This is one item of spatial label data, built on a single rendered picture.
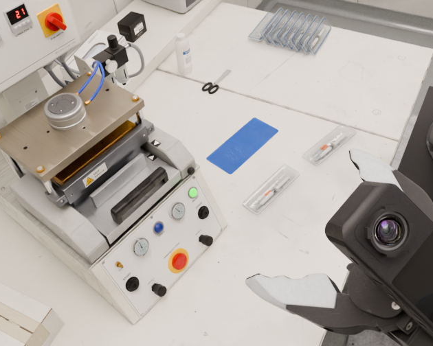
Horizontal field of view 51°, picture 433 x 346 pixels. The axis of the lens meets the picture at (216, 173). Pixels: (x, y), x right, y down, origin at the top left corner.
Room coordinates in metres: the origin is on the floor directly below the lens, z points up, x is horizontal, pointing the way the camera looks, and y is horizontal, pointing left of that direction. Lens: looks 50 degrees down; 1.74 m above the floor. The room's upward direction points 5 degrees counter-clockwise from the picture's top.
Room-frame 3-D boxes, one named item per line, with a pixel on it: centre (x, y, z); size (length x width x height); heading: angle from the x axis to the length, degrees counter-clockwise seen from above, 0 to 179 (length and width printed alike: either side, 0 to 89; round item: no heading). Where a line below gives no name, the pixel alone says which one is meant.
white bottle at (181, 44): (1.33, 0.08, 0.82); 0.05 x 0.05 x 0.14
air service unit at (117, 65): (0.98, 0.24, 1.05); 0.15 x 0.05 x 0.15; 136
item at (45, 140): (0.76, 0.31, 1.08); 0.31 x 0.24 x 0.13; 136
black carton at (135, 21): (1.52, 0.26, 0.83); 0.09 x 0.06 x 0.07; 146
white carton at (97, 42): (1.33, 0.37, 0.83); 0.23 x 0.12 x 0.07; 155
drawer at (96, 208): (0.70, 0.26, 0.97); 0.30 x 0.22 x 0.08; 46
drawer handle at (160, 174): (0.60, 0.16, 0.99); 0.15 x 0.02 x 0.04; 136
